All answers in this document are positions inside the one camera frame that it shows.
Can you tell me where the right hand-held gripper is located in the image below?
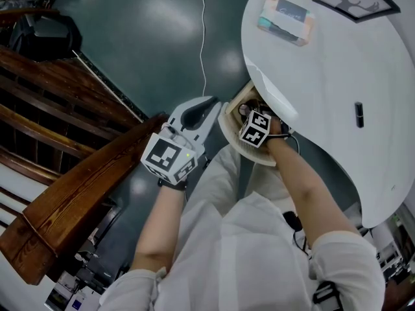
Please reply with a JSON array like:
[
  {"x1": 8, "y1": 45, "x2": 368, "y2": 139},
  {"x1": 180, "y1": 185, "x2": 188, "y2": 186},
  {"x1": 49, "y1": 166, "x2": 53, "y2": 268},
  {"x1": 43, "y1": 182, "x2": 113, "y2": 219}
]
[{"x1": 239, "y1": 109, "x2": 272, "y2": 149}]

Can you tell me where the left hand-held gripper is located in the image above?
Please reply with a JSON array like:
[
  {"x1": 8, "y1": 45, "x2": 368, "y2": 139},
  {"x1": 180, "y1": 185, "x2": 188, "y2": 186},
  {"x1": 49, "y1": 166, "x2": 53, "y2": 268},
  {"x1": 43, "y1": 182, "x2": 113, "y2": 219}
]
[{"x1": 141, "y1": 95, "x2": 223, "y2": 186}]

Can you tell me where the black makeup tube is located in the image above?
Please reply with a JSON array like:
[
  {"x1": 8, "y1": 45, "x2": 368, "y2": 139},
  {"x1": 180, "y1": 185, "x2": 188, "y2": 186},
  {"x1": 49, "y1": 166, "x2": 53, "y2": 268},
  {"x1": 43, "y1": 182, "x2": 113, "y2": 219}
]
[{"x1": 354, "y1": 101, "x2": 365, "y2": 129}]

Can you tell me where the person's right forearm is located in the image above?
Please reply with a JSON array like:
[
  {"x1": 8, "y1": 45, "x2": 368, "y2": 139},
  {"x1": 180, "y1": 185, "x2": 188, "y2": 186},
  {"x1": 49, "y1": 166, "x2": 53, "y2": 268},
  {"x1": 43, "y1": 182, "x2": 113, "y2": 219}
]
[{"x1": 265, "y1": 118, "x2": 361, "y2": 249}]

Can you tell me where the person's left forearm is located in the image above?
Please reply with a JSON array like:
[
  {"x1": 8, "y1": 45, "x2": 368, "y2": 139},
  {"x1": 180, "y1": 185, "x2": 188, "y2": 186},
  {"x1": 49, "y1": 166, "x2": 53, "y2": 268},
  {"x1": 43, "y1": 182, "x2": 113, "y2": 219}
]
[{"x1": 129, "y1": 181, "x2": 188, "y2": 271}]

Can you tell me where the person's left hand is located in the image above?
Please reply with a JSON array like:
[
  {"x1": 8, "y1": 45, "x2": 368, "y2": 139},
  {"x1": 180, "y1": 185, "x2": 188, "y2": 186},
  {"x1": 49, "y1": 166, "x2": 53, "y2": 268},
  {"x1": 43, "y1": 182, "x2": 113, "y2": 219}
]
[{"x1": 163, "y1": 125, "x2": 193, "y2": 149}]

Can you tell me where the black clip-on device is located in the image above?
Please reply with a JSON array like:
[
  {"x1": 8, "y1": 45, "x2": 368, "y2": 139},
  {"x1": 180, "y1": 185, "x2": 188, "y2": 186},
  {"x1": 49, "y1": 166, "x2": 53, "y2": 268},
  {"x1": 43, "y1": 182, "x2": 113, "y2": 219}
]
[{"x1": 281, "y1": 210, "x2": 304, "y2": 232}]

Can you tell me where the colourful printed box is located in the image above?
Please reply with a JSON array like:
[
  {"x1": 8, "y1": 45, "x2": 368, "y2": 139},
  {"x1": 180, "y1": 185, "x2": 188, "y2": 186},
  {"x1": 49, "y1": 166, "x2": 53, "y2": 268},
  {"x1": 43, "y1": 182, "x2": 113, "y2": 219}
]
[{"x1": 257, "y1": 0, "x2": 316, "y2": 47}]

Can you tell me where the person's white clothing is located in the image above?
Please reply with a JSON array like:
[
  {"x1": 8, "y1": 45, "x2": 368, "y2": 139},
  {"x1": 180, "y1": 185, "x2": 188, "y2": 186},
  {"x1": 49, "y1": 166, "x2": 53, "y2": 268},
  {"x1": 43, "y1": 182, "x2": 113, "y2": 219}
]
[{"x1": 98, "y1": 144, "x2": 387, "y2": 311}]

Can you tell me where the brown wooden bench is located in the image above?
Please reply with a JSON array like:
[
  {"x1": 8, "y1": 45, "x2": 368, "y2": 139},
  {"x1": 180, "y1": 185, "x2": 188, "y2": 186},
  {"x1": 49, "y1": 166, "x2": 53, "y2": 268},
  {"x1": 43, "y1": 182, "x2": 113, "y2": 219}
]
[{"x1": 0, "y1": 43, "x2": 170, "y2": 286}]

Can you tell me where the black bag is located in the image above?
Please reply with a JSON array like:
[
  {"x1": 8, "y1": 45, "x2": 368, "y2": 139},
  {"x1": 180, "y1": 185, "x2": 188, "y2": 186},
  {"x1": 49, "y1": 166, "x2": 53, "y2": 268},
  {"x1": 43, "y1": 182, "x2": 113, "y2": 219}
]
[{"x1": 8, "y1": 13, "x2": 84, "y2": 62}]

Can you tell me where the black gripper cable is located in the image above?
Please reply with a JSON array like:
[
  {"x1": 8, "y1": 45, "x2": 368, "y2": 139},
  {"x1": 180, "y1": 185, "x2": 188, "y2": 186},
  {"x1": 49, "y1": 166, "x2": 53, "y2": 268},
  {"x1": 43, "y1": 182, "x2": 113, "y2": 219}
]
[{"x1": 268, "y1": 124, "x2": 302, "y2": 157}]

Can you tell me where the white floor cable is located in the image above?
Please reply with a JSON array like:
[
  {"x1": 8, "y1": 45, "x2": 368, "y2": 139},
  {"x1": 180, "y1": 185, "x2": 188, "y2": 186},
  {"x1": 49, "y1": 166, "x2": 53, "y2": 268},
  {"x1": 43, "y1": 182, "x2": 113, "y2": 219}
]
[{"x1": 198, "y1": 0, "x2": 209, "y2": 98}]

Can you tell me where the black wrist strap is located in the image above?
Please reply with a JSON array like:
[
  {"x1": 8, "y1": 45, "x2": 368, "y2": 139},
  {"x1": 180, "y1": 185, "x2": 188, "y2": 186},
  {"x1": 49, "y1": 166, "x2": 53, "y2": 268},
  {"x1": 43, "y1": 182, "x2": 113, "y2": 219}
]
[{"x1": 158, "y1": 177, "x2": 189, "y2": 192}]

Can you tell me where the black deer picture frame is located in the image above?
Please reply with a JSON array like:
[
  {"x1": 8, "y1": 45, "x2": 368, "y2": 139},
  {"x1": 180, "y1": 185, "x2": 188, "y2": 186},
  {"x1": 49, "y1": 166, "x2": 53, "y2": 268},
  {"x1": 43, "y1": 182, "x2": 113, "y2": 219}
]
[{"x1": 311, "y1": 0, "x2": 401, "y2": 24}]

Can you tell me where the black arm strap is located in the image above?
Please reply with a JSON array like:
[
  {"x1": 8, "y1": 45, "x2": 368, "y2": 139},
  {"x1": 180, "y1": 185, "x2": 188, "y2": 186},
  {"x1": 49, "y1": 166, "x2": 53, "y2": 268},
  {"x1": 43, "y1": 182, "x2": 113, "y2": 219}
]
[{"x1": 312, "y1": 280, "x2": 345, "y2": 311}]

